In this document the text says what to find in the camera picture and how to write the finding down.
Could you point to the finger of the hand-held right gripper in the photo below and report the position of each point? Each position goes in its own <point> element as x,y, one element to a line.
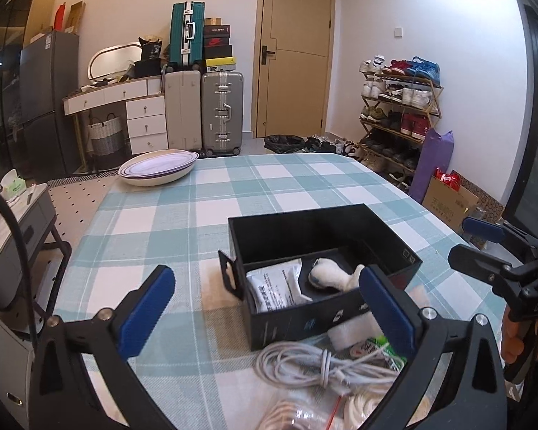
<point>475,262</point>
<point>482,229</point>

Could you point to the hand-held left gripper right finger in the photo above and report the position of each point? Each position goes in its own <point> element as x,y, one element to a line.
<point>388,316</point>

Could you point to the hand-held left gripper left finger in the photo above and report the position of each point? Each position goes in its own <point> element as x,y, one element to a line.
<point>145,311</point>

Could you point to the green plastic packet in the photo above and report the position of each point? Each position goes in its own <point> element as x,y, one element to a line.
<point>383,349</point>

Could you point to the white foam piece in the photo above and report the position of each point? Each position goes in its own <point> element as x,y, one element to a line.
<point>354,329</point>

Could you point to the white sock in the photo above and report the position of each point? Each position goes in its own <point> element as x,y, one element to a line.
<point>334,275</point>

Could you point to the white printed paper packet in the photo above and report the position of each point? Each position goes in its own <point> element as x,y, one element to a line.
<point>273,289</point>

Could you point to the black cardboard box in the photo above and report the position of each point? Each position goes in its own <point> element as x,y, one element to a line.
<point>296,233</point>

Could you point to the person's right hand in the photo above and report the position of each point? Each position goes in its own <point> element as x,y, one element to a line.
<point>509,338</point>

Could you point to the red snack packets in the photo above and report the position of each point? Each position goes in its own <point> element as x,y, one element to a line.
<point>446,179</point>

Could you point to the purple fabric bag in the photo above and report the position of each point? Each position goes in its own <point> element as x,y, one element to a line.
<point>430,165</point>

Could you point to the teal checkered tablecloth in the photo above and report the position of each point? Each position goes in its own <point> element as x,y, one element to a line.
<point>184,233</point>

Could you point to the grey side table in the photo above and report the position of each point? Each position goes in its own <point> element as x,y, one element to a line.
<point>22,237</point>

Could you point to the white oval bowl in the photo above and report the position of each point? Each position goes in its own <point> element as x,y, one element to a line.
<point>157,168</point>

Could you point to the grey drawer cabinet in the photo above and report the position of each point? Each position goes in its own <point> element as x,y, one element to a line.
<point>2,367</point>

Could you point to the wooden shoe rack with shoes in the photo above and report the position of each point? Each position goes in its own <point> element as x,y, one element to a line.
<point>399,98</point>

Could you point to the scattered pairs of shoes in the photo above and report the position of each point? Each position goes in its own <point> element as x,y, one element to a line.
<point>336,145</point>

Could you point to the grey white woven basket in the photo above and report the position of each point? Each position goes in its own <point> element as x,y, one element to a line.
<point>105,139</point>

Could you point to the green tissue box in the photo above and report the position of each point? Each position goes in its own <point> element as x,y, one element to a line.
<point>13,186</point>

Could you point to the white drawer desk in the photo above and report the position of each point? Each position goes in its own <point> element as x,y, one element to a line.
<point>145,112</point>

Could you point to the black trash bag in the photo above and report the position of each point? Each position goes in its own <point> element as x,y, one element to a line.
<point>283,142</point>

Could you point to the beige suitcase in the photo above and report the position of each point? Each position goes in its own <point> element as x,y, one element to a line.
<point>182,107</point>

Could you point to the silver suitcase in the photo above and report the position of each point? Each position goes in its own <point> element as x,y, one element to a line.
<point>222,112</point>

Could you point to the grey refrigerator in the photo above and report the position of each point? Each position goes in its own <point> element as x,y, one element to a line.
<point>45,98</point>

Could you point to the black handbag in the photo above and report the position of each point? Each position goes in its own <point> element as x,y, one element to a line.
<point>145,69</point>

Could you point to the oval mirror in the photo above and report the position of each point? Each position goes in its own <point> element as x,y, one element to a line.
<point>112,60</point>

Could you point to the tan wooden door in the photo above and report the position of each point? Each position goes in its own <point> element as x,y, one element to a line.
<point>291,53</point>

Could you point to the black paper bag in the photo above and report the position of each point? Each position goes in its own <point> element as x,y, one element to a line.
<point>151,49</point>

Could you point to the plain black shoe box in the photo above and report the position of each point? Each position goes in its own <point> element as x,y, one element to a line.
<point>218,52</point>

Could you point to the dark tall cabinet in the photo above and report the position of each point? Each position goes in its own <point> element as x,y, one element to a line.
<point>4,76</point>

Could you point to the teal suitcase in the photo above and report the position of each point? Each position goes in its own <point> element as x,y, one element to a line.
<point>181,36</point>

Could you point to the small brown cardboard box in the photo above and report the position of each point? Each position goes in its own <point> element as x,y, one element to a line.
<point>213,21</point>

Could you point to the flat brown carton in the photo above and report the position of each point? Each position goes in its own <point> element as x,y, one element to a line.
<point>75,18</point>

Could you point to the red paper bag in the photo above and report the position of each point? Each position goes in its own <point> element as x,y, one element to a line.
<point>60,15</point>

